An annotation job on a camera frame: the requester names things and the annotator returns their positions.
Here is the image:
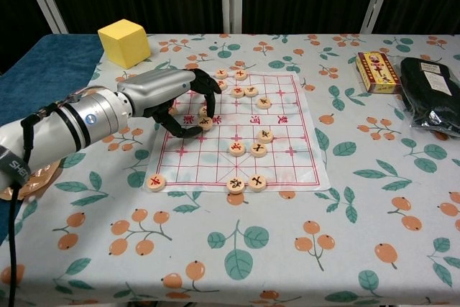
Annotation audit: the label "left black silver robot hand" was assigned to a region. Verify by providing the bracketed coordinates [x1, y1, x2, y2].
[117, 68, 222, 139]

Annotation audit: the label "black socks in plastic bag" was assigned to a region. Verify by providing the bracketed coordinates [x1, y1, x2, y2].
[395, 55, 460, 139]

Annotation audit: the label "white red chess board sheet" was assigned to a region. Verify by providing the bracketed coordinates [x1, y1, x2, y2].
[147, 69, 332, 193]

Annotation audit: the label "blue table cloth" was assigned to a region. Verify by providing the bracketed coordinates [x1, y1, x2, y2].
[0, 33, 106, 247]

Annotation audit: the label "red yellow carton box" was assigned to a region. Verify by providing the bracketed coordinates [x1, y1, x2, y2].
[355, 50, 402, 94]

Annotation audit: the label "brown sauce pouch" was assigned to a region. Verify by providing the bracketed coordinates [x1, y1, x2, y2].
[0, 162, 61, 201]

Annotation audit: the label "floral printed tablecloth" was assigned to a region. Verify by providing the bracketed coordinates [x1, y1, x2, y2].
[0, 32, 460, 307]

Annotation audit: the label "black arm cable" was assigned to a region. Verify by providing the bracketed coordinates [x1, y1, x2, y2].
[6, 93, 82, 307]

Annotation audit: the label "yellow cube block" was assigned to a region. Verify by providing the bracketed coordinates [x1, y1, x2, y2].
[98, 18, 151, 70]

